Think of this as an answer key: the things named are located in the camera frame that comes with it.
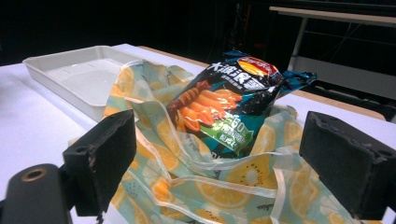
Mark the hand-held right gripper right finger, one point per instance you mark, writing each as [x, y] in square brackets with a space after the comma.
[345, 158]

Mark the white plastic tray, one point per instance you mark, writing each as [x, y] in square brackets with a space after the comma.
[81, 81]

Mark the orange fruit print cloth bag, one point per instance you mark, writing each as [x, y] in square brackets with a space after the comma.
[218, 186]

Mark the white metal stand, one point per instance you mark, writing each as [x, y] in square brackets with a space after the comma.
[336, 46]

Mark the dark blue snack bag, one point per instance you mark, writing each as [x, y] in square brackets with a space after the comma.
[224, 109]

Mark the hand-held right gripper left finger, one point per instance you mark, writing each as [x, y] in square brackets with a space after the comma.
[102, 155]

